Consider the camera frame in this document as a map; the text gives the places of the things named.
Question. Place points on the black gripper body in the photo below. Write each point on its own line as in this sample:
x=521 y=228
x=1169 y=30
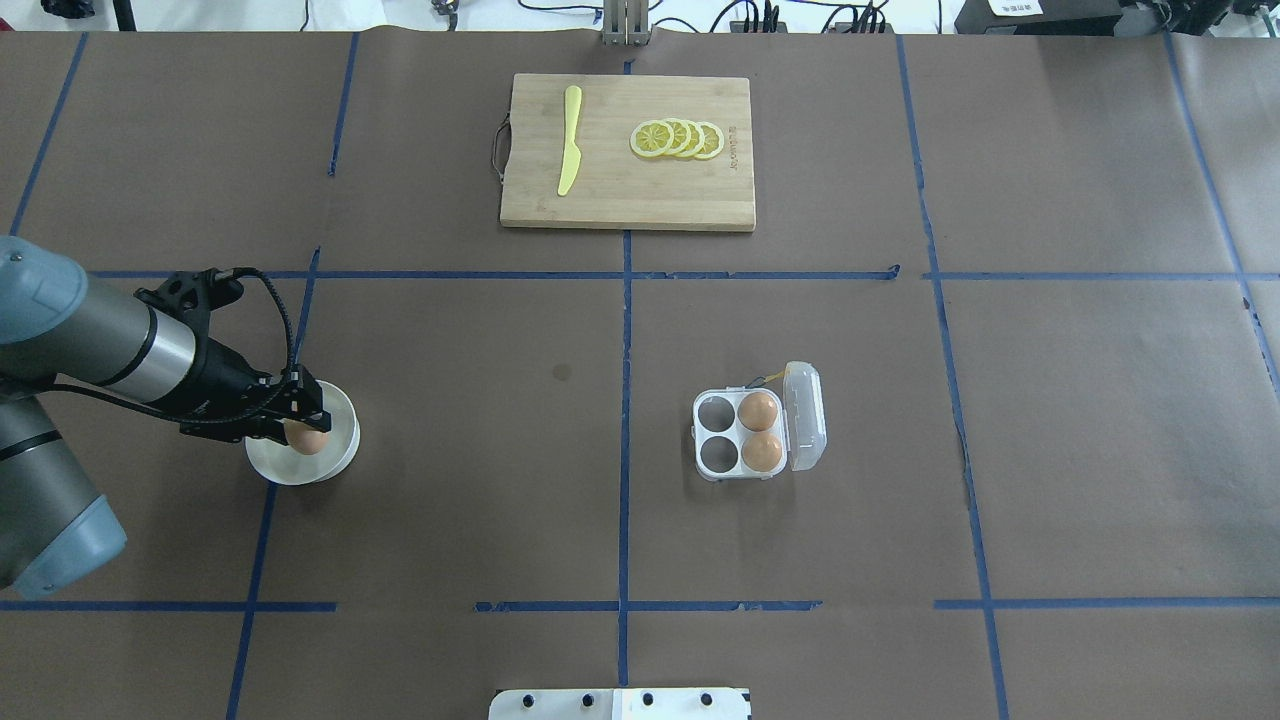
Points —
x=217 y=381

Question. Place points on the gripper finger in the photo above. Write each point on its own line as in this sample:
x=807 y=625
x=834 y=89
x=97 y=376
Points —
x=266 y=427
x=302 y=399

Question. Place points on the brown egg from bowl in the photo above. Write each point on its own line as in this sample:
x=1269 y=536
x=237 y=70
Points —
x=304 y=439

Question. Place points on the clear plastic egg carton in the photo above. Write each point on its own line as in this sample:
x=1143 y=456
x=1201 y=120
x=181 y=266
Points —
x=754 y=432

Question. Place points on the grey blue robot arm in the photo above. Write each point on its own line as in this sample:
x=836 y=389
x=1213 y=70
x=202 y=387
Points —
x=151 y=352

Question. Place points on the brown egg rear slot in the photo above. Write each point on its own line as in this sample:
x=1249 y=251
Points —
x=759 y=411

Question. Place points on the brown egg slot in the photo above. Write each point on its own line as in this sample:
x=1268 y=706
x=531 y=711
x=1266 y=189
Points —
x=759 y=411
x=763 y=452

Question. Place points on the brown egg front slot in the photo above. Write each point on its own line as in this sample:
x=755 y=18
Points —
x=763 y=452

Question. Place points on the white ceramic bowl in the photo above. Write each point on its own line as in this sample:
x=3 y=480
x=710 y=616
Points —
x=287 y=466

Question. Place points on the yellow plastic knife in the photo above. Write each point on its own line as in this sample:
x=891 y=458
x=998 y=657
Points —
x=571 y=154

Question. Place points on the bamboo cutting board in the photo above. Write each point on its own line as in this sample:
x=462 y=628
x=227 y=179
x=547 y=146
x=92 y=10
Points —
x=616 y=190

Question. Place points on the lemon slice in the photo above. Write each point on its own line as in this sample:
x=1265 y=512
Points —
x=680 y=135
x=652 y=139
x=712 y=141
x=695 y=138

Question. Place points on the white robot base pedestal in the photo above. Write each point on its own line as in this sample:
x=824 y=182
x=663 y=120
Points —
x=623 y=703

